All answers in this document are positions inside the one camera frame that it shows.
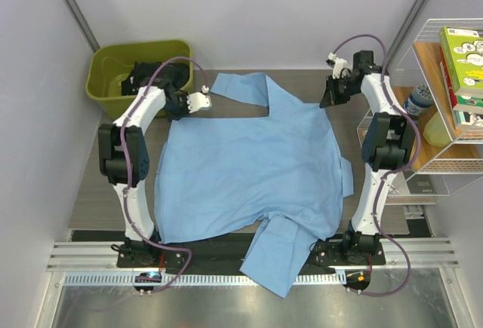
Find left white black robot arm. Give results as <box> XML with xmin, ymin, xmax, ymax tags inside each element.
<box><xmin>97</xmin><ymin>62</ymin><xmax>190</xmax><ymax>268</ymax></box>

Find olive green plastic bin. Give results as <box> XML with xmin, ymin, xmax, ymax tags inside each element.
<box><xmin>85</xmin><ymin>39</ymin><xmax>192</xmax><ymax>120</ymax></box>

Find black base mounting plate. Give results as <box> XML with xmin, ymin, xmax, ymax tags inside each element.
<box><xmin>69</xmin><ymin>229</ymin><xmax>387</xmax><ymax>268</ymax></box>

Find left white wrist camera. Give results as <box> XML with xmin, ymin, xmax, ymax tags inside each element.
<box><xmin>186</xmin><ymin>85</ymin><xmax>212</xmax><ymax>114</ymax></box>

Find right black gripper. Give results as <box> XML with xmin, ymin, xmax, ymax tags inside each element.
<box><xmin>319</xmin><ymin>74</ymin><xmax>358</xmax><ymax>109</ymax></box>

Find teal book stack bottom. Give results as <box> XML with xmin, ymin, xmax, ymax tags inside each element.
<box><xmin>452</xmin><ymin>96</ymin><xmax>482</xmax><ymax>130</ymax></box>

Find white wire shelf rack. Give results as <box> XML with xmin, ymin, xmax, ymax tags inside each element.
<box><xmin>355</xmin><ymin>17</ymin><xmax>483</xmax><ymax>206</ymax></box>

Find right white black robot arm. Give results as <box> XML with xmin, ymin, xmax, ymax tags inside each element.
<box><xmin>320</xmin><ymin>51</ymin><xmax>417</xmax><ymax>265</ymax></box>

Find pale yellow green object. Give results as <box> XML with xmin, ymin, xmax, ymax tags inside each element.
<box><xmin>423</xmin><ymin>112</ymin><xmax>453</xmax><ymax>147</ymax></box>

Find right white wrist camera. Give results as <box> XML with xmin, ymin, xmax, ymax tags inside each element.
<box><xmin>326</xmin><ymin>53</ymin><xmax>348</xmax><ymax>79</ymax></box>

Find light blue long sleeve shirt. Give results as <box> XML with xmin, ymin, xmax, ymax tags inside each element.
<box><xmin>154</xmin><ymin>73</ymin><xmax>354</xmax><ymax>297</ymax></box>

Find green book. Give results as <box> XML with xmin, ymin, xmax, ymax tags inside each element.
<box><xmin>439</xmin><ymin>26</ymin><xmax>482</xmax><ymax>98</ymax></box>

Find blue white ceramic cup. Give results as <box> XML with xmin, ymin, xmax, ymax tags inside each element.
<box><xmin>403</xmin><ymin>84</ymin><xmax>434</xmax><ymax>116</ymax></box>

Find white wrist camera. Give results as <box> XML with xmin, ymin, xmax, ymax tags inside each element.
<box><xmin>326</xmin><ymin>53</ymin><xmax>348</xmax><ymax>79</ymax></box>
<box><xmin>186</xmin><ymin>85</ymin><xmax>212</xmax><ymax>114</ymax></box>

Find red book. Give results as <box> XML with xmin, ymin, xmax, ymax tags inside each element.
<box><xmin>439</xmin><ymin>47</ymin><xmax>458</xmax><ymax>111</ymax></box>

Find black clothes in bin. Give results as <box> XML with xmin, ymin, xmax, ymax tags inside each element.
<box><xmin>121</xmin><ymin>62</ymin><xmax>189</xmax><ymax>96</ymax></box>

